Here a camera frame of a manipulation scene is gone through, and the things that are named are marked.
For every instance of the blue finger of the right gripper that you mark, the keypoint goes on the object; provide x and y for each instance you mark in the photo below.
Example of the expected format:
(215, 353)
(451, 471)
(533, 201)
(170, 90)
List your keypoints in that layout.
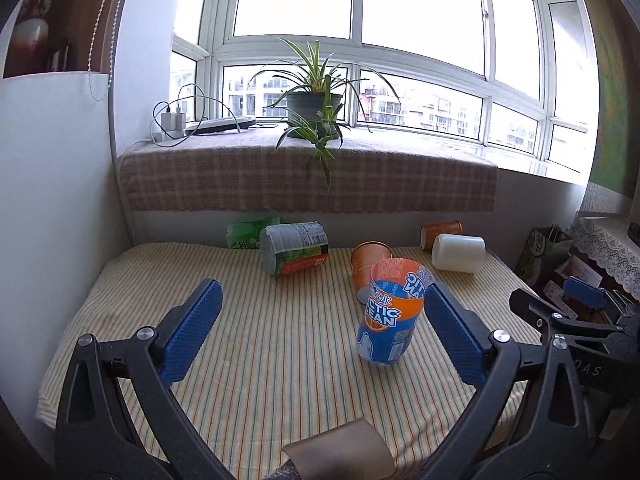
(591, 297)
(578, 335)

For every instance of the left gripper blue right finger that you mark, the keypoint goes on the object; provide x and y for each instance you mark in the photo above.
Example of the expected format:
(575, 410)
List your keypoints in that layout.
(526, 419)

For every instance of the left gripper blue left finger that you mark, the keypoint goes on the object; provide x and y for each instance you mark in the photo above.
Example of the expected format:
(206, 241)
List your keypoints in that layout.
(118, 418)

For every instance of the blue Arctic Ocean cup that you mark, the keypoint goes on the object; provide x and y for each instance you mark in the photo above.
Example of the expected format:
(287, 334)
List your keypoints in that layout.
(395, 301)

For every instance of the white plastic cup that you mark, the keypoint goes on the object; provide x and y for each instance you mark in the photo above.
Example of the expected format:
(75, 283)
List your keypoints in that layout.
(458, 253)

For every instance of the orange cup behind white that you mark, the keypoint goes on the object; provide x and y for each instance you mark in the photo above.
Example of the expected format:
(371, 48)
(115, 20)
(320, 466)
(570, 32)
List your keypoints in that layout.
(430, 232)

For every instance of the orange paper cup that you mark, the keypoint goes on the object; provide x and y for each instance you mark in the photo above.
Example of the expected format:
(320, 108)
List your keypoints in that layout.
(363, 257)

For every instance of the green orange labelled cup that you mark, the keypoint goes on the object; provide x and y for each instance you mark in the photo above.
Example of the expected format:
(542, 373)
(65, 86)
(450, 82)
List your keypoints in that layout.
(292, 247)

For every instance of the dark red open box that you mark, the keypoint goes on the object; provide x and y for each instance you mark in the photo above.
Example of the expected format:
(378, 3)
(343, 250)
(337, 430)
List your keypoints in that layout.
(553, 292)

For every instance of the white lace cloth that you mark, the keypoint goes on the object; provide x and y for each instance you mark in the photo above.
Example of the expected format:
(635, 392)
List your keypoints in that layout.
(605, 240)

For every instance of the green paper bag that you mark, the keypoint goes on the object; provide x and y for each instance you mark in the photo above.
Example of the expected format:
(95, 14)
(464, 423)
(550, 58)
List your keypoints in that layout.
(544, 250)

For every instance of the brown cardboard piece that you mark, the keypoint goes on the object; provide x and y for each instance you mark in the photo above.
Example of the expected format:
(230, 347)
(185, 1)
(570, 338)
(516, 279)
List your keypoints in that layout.
(351, 451)

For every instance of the striped table cloth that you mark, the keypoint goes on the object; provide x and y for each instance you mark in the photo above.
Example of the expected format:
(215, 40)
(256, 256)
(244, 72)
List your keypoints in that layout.
(281, 362)

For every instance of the green plastic bag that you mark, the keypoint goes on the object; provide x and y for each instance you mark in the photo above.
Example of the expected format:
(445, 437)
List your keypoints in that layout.
(246, 234)

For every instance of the brown plaid sill cloth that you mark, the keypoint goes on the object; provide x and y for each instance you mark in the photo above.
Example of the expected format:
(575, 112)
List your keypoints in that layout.
(259, 170)

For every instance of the black flat device on sill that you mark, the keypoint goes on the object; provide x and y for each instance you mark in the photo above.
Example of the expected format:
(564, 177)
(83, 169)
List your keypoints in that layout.
(217, 125)

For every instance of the potted spider plant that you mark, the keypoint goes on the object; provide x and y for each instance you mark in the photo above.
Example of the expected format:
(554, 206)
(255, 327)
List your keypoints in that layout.
(313, 102)

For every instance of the white window frame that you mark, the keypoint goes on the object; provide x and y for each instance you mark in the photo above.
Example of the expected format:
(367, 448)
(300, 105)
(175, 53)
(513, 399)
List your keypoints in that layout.
(516, 79)

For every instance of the white charger with cables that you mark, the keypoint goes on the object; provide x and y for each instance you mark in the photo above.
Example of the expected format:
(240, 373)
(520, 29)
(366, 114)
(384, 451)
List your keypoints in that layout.
(170, 117)

